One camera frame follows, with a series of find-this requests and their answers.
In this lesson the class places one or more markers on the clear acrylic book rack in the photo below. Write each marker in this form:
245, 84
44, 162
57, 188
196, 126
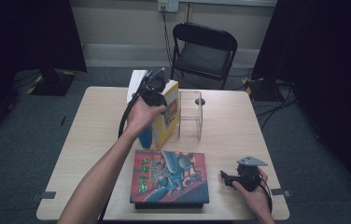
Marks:
190, 115

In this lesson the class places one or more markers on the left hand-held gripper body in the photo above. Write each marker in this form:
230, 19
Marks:
155, 88

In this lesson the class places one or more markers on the black stand base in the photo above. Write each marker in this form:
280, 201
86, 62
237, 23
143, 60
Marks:
52, 82

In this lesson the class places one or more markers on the blue book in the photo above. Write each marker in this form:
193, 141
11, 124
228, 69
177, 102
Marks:
136, 84

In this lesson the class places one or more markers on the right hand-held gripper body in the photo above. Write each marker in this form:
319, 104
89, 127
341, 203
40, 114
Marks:
249, 177

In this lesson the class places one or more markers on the dark curtain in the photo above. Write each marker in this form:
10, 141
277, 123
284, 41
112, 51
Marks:
326, 62
24, 37

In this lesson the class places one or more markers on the red book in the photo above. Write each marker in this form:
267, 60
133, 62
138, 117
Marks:
169, 175

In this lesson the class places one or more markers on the person's right hand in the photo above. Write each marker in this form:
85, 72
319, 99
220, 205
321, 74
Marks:
257, 199

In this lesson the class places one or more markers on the black table grommet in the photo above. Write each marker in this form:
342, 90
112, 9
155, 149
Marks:
200, 101

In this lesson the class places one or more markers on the white wall socket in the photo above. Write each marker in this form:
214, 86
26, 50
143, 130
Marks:
168, 5

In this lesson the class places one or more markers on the grey tape piece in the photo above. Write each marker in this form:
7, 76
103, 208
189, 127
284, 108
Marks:
281, 192
47, 195

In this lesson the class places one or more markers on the person's left hand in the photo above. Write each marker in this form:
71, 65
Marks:
142, 116

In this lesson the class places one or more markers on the black folding chair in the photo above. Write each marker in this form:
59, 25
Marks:
203, 56

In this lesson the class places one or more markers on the black book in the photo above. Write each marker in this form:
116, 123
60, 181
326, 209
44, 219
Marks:
169, 206

